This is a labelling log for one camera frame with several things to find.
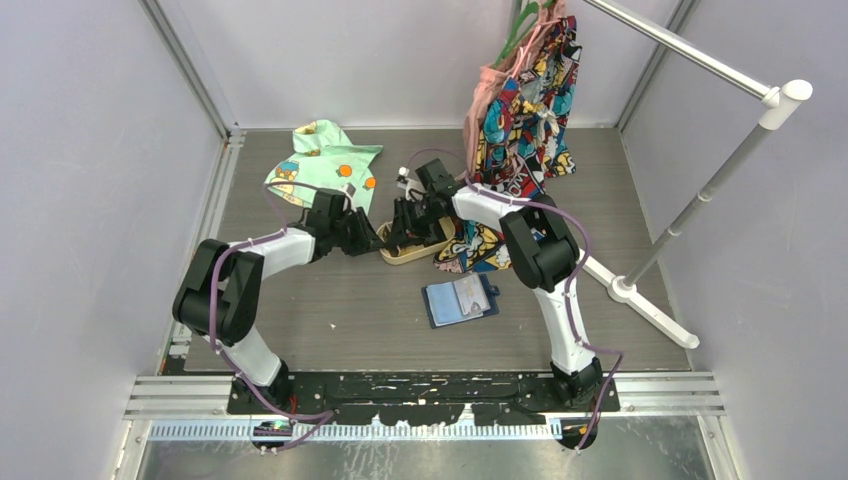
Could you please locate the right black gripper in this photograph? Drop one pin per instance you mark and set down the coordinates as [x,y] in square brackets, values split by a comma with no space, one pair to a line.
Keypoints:
[403,221]

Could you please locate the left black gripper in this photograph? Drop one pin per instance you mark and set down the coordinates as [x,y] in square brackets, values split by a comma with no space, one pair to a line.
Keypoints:
[367,235]

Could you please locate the beige oval tray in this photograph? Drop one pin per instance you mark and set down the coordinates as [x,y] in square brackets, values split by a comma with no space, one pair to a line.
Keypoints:
[416,252]

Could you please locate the white credit card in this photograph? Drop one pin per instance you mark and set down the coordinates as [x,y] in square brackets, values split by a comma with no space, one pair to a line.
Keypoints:
[471,295]

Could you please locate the navy blue card holder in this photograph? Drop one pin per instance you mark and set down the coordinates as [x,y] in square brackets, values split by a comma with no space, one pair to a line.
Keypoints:
[442,307]

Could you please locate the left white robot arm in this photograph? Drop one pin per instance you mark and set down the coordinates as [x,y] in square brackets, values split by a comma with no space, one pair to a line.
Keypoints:
[220,292]

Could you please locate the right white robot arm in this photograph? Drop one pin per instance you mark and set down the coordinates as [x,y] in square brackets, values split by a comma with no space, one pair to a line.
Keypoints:
[544,255]

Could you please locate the green cartoon child shirt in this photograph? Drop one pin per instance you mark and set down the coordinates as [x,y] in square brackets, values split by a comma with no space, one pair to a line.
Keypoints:
[325,157]

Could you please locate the colourful comic print garment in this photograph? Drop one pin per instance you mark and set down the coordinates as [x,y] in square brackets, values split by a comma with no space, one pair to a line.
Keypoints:
[523,133]

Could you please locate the green clothes hanger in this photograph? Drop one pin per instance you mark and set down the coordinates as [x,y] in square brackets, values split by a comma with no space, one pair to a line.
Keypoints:
[526,16]

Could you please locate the pink hanging garment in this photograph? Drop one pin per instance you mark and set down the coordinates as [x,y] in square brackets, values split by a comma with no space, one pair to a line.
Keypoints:
[493,76]

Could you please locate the white clothes rack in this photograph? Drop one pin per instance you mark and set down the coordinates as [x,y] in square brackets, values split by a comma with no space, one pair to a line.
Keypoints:
[688,149]

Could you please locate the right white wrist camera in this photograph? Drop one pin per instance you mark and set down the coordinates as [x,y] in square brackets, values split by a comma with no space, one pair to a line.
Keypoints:
[412,188]

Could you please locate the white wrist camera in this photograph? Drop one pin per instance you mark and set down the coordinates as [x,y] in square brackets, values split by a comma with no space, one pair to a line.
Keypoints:
[346,192]
[412,188]

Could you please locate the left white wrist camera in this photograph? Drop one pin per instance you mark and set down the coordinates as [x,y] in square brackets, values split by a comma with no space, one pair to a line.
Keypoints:
[346,192]

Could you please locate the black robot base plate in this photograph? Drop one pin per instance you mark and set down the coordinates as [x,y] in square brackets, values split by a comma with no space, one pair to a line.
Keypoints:
[419,398]

